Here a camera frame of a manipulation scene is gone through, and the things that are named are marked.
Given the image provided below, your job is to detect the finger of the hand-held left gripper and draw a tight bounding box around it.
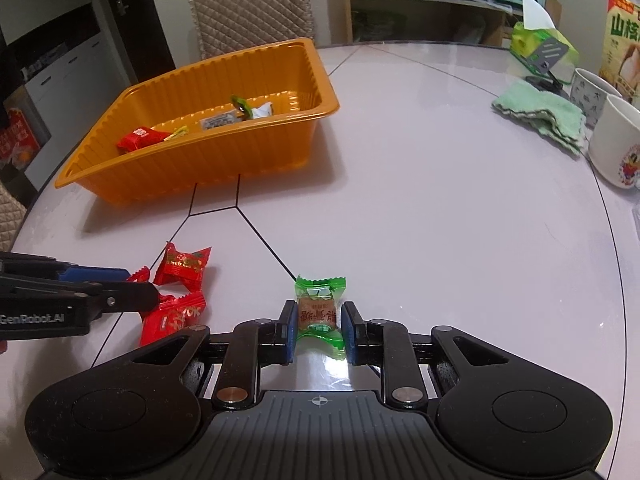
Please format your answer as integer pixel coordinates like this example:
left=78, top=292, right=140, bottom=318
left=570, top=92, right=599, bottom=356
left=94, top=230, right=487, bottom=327
left=0, top=275, right=162, bottom=322
left=0, top=253, right=132, bottom=284

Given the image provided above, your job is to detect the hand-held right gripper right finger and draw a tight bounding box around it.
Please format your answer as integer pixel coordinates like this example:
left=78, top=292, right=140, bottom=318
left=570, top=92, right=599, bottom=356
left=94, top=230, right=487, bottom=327
left=342, top=301, right=526, bottom=409

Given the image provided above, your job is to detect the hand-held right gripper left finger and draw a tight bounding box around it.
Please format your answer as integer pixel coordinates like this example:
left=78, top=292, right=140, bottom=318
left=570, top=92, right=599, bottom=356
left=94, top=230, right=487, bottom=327
left=95, top=301, right=298, bottom=409

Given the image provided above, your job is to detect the orange plastic tray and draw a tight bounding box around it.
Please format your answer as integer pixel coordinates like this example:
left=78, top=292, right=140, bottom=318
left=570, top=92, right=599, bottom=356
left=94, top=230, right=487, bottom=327
left=54, top=37, right=341, bottom=208

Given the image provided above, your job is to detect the clear grey snack packet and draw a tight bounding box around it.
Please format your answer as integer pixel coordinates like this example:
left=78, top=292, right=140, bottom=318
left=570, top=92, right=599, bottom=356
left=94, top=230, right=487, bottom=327
left=199, top=110, right=251, bottom=132

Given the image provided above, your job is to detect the chair with quilted beige cover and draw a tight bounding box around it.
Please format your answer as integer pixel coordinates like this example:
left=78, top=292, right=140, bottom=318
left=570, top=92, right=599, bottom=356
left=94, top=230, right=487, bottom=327
left=0, top=180, right=27, bottom=252
left=189, top=0, right=315, bottom=61

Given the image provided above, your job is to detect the red snack packet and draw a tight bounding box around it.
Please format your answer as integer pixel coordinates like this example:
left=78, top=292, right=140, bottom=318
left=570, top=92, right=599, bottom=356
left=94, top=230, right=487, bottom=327
left=116, top=126, right=174, bottom=155

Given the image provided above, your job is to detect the red gift box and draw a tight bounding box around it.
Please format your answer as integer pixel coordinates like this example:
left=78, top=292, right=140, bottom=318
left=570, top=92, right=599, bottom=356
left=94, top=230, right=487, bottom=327
left=0, top=105, right=42, bottom=173

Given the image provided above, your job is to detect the white cabinet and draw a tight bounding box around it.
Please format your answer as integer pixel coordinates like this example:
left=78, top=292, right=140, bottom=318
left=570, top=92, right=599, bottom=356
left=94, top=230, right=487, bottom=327
left=24, top=35, right=123, bottom=128

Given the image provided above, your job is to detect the green cloth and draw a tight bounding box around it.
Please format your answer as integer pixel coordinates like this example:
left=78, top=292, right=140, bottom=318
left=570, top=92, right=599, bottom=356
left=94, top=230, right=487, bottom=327
left=491, top=82, right=589, bottom=157

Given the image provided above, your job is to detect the white mug with cartoon print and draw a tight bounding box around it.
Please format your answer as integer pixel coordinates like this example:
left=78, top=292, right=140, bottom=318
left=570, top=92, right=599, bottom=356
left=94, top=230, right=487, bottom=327
left=587, top=94, right=640, bottom=192

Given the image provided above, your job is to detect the wooden shelf unit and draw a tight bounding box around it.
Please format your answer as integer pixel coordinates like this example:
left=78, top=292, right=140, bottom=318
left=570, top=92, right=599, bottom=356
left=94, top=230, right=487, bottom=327
left=324, top=0, right=522, bottom=47

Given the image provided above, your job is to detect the white mug with grey print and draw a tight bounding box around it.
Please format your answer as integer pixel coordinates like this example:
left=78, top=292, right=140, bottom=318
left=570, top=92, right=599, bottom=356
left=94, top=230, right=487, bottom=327
left=570, top=67, right=624, bottom=129

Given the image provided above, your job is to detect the dark grey phone stand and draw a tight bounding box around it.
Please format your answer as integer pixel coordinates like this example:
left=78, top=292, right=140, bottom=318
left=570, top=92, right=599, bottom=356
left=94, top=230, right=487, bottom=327
left=525, top=29, right=572, bottom=94

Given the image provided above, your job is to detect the green tissue pack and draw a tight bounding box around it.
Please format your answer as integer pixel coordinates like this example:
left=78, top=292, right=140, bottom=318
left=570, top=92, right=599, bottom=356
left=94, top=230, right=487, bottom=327
left=509, top=0, right=581, bottom=77

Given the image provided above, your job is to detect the yellow snack box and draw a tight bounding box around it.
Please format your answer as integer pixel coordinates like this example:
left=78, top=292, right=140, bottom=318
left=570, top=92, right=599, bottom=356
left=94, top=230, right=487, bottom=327
left=599, top=0, right=640, bottom=107

